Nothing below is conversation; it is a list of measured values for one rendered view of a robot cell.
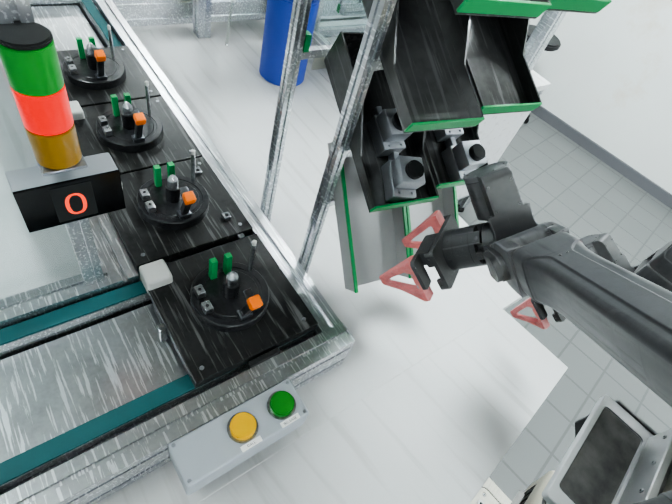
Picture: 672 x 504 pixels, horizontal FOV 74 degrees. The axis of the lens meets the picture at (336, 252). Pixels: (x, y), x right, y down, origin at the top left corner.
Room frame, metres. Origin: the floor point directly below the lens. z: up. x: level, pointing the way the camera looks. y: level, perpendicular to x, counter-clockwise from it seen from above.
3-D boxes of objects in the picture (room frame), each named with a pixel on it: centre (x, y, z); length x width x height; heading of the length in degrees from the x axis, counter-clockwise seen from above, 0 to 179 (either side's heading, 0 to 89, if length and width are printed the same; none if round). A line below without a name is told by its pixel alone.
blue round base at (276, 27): (1.39, 0.40, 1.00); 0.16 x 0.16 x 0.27
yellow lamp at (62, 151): (0.35, 0.36, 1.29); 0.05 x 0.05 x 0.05
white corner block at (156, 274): (0.41, 0.29, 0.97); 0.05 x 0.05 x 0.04; 51
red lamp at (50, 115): (0.35, 0.36, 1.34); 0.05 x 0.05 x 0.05
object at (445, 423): (0.44, -0.08, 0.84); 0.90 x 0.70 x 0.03; 149
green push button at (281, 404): (0.28, -0.01, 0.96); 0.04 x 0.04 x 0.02
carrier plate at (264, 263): (0.43, 0.15, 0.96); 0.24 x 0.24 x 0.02; 51
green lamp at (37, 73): (0.35, 0.36, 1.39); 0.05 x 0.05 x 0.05
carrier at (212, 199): (0.59, 0.35, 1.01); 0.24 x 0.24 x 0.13; 51
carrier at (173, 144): (0.74, 0.54, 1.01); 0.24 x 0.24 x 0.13; 51
